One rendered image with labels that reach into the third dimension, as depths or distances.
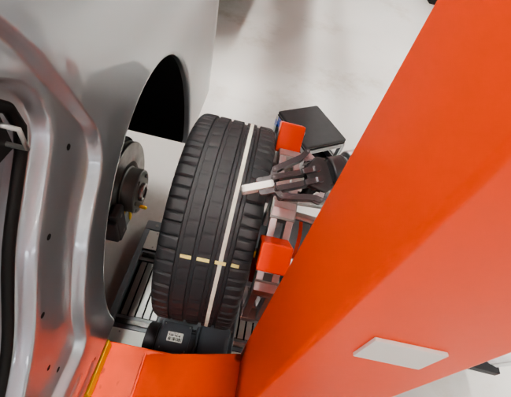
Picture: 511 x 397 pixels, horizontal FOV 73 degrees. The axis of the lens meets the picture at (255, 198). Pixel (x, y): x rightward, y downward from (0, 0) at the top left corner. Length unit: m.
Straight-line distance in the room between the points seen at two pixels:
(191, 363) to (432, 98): 0.91
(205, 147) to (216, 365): 0.56
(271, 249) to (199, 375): 0.40
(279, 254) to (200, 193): 0.24
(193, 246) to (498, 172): 0.72
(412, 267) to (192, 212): 0.64
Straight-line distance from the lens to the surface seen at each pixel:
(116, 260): 2.06
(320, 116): 2.61
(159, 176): 2.40
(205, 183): 0.84
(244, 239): 0.83
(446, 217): 0.21
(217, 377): 0.98
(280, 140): 1.06
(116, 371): 1.15
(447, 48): 0.26
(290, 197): 0.74
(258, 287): 0.92
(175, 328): 1.43
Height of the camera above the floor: 1.79
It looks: 50 degrees down
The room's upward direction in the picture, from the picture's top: 17 degrees clockwise
